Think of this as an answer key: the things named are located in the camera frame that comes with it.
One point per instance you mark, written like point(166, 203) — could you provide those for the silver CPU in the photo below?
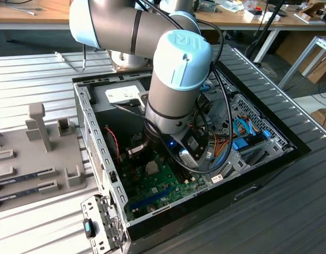
point(152, 168)

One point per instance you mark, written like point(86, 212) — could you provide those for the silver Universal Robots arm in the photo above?
point(179, 100)

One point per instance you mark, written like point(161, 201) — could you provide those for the grey power supply unit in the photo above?
point(118, 121)

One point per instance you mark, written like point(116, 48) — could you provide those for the black case fan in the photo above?
point(111, 143)

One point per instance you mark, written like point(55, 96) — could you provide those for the black RAM slot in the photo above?
point(190, 175)
point(187, 176)
point(184, 177)
point(181, 177)

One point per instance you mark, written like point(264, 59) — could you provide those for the green motherboard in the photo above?
point(163, 190)

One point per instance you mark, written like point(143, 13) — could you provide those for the blue expansion slot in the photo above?
point(152, 197)

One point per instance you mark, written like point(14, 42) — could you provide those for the silver coin battery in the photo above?
point(151, 207)

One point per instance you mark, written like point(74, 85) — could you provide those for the white barcode sticker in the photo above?
point(217, 178)

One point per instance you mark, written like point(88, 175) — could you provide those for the black open PC case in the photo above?
point(205, 211)

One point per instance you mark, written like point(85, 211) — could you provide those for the blue disk carrier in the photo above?
point(239, 146)

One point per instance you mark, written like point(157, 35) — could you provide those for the grey disk bay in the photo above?
point(242, 164)

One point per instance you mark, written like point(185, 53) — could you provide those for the black latch teal button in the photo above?
point(92, 228)

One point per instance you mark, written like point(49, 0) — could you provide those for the grey parts rack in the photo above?
point(28, 158)

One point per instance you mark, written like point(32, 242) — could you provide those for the dark RAM stick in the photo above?
point(20, 193)
point(20, 178)

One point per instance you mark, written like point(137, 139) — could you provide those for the white paper box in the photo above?
point(251, 16)

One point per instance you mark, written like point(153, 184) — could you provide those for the black stand pole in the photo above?
point(269, 21)

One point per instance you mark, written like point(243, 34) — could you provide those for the large flat cardboard box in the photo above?
point(292, 47)

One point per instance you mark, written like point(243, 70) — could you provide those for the small cardboard box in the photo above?
point(321, 116)

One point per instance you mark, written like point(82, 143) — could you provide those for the long wooden desk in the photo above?
point(33, 18)

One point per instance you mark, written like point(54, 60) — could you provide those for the open cardboard box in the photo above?
point(311, 12)

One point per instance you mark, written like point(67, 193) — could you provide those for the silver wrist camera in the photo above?
point(188, 158)

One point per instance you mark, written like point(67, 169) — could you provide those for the black camera bracket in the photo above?
point(194, 143)

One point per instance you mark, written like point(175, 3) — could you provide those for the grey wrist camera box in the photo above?
point(143, 99)

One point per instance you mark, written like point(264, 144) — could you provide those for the grey card retainer bracket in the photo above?
point(110, 221)

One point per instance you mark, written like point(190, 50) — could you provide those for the aluminium profile frame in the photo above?
point(303, 56)

